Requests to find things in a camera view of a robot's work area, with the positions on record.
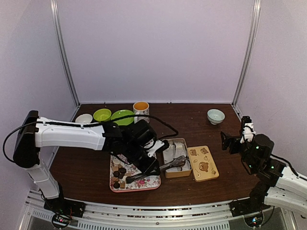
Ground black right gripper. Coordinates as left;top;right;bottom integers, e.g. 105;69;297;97
220;131;258;172

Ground beige bear tin box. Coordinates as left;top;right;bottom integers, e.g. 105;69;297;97
163;138;191;178

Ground metal tongs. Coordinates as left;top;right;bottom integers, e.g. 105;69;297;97
126;156;187;184

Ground beige bear tin lid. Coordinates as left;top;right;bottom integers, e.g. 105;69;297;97
188;146;219;182

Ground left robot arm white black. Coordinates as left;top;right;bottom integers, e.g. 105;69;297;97
8;110;160;214

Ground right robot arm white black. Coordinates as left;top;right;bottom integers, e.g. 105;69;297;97
220;116;307;217

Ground dark round chocolate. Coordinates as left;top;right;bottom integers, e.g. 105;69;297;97
118;168;127;174
113;182;120;189

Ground dark round chocolate front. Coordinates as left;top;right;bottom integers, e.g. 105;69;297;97
113;182;120;189

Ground floral rectangular tray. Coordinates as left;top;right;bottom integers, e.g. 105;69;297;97
109;155;161;193

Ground pale blue ceramic bowl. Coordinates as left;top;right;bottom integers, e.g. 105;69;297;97
207;109;225;125

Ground green plastic plate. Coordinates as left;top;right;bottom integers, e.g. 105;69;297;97
111;110;134;126

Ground white mug orange inside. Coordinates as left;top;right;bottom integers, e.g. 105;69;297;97
133;101;150;123

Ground green plastic bowl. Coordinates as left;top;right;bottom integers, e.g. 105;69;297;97
93;108;112;123

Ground white black bowl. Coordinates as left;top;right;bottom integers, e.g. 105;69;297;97
75;114;93;124

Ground aluminium front rail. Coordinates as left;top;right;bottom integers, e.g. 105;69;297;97
17;190;299;230

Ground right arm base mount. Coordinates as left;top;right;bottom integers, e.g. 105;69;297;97
228;198;271;217

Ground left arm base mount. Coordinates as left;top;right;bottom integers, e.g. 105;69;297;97
44;198;86;218

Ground right aluminium frame post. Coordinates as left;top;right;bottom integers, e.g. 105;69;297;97
232;0;261;108

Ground aluminium frame post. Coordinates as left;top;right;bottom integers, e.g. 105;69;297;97
50;0;80;107
232;0;261;108

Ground left aluminium frame post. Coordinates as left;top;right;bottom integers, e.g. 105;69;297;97
50;0;80;107

